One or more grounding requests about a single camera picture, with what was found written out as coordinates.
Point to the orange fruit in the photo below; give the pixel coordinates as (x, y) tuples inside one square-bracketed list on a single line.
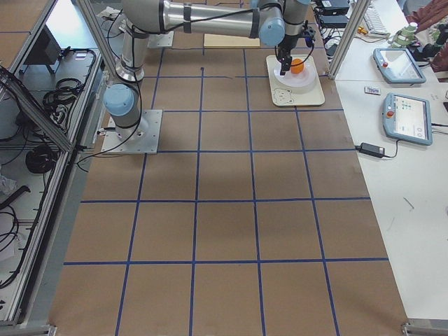
[(297, 66)]

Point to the cream bear tray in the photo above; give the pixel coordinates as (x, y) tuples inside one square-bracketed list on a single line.
[(287, 96)]

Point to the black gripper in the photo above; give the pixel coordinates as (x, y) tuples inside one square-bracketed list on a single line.
[(289, 41)]

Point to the black power adapter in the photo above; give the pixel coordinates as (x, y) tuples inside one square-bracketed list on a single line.
[(371, 150)]

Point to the teach pendant near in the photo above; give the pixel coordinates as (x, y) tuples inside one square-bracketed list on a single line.
[(407, 118)]

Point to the black power brick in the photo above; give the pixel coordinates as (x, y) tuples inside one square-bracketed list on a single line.
[(333, 21)]

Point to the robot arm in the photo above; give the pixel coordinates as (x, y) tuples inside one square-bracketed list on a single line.
[(278, 24)]

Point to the bamboo cutting board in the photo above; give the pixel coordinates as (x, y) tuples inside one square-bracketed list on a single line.
[(222, 41)]

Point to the white round plate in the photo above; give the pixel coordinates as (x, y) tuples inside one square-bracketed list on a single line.
[(303, 82)]

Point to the aluminium profile post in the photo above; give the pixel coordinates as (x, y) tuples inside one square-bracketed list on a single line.
[(355, 19)]

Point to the aluminium frame cable bay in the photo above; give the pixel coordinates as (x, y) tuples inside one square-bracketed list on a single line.
[(51, 69)]

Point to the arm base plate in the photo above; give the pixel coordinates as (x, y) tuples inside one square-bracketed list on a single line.
[(157, 41), (136, 140)]

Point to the teach pendant far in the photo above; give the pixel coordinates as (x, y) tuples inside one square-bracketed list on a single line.
[(397, 66)]

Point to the white keyboard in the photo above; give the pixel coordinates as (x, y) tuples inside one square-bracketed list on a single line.
[(373, 24)]

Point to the teach pendant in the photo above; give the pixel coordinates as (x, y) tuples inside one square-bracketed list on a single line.
[(397, 66), (407, 118)]

